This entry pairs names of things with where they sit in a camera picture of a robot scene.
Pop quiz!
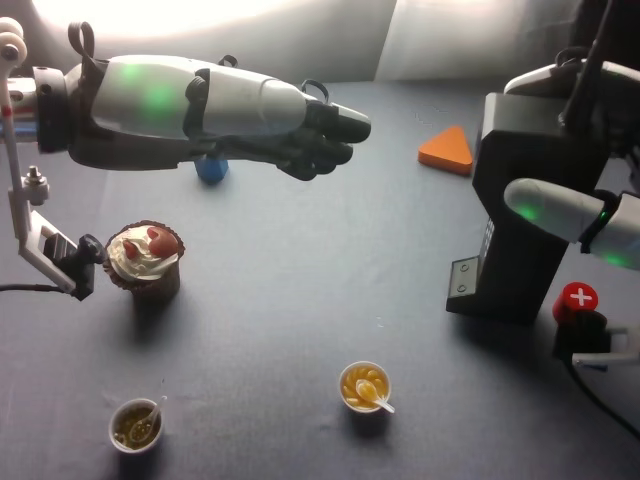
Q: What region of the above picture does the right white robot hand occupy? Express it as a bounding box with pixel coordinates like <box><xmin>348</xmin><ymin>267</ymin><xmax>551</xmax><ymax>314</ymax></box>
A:
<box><xmin>501</xmin><ymin>47</ymin><xmax>640</xmax><ymax>274</ymax></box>

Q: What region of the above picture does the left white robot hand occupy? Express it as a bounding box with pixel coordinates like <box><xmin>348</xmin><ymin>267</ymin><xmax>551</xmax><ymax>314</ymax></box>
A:
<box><xmin>63</xmin><ymin>53</ymin><xmax>373</xmax><ymax>183</ymax></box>

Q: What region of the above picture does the handheld controller with keypad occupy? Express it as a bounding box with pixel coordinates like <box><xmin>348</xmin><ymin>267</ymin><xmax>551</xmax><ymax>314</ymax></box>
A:
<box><xmin>445</xmin><ymin>0</ymin><xmax>627</xmax><ymax>324</ymax></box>

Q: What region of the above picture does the red cylinder block white cross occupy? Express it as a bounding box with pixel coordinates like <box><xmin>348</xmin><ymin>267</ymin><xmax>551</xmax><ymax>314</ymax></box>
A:
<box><xmin>551</xmin><ymin>280</ymin><xmax>600</xmax><ymax>326</ymax></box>

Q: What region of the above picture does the blue hexagonal block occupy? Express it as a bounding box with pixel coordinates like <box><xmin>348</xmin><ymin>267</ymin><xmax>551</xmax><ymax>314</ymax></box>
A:
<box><xmin>194</xmin><ymin>155</ymin><xmax>231</xmax><ymax>187</ymax></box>

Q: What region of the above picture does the orange triangle block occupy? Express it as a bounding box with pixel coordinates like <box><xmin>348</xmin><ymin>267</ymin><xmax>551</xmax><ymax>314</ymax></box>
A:
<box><xmin>417</xmin><ymin>125</ymin><xmax>475</xmax><ymax>177</ymax></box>

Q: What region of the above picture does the toy cupcake with heart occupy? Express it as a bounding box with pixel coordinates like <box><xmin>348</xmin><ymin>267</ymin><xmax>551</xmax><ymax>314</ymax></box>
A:
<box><xmin>102</xmin><ymin>219</ymin><xmax>187</xmax><ymax>302</ymax></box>

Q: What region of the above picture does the white backdrop sheet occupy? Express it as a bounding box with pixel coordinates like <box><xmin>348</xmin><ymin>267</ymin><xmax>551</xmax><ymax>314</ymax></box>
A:
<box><xmin>0</xmin><ymin>0</ymin><xmax>604</xmax><ymax>85</ymax></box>

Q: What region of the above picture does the grey table cloth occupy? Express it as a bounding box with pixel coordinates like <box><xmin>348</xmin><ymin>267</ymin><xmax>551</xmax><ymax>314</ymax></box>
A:
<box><xmin>0</xmin><ymin>78</ymin><xmax>640</xmax><ymax>480</ymax></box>

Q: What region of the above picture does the small white plastic spoon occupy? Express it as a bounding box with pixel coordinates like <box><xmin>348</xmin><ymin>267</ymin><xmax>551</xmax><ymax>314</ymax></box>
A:
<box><xmin>128</xmin><ymin>395</ymin><xmax>169</xmax><ymax>437</ymax></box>
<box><xmin>355</xmin><ymin>378</ymin><xmax>397</xmax><ymax>416</ymax></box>

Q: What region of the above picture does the white cup yellow filling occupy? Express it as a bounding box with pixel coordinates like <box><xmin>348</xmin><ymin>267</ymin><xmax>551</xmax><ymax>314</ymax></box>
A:
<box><xmin>338</xmin><ymin>360</ymin><xmax>393</xmax><ymax>414</ymax></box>

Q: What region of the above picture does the white cup green filling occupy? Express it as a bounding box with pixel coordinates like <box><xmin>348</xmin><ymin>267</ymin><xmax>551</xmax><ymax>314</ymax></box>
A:
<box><xmin>107</xmin><ymin>397</ymin><xmax>164</xmax><ymax>454</ymax></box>

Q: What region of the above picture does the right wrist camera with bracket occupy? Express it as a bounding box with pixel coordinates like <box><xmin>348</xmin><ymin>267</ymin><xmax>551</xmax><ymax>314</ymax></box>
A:
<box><xmin>551</xmin><ymin>309</ymin><xmax>640</xmax><ymax>374</ymax></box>

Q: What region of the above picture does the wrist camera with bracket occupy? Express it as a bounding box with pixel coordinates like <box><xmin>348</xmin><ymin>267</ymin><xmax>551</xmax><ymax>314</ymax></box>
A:
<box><xmin>0</xmin><ymin>47</ymin><xmax>108</xmax><ymax>303</ymax></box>
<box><xmin>551</xmin><ymin>309</ymin><xmax>640</xmax><ymax>374</ymax></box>

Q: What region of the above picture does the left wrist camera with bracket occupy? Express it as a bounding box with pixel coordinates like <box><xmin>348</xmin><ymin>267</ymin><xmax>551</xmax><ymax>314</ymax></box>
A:
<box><xmin>0</xmin><ymin>47</ymin><xmax>108</xmax><ymax>303</ymax></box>

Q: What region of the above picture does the black camera cable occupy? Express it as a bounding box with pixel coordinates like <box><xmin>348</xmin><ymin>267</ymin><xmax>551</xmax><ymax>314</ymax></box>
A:
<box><xmin>561</xmin><ymin>355</ymin><xmax>640</xmax><ymax>442</ymax></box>
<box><xmin>0</xmin><ymin>282</ymin><xmax>65</xmax><ymax>295</ymax></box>

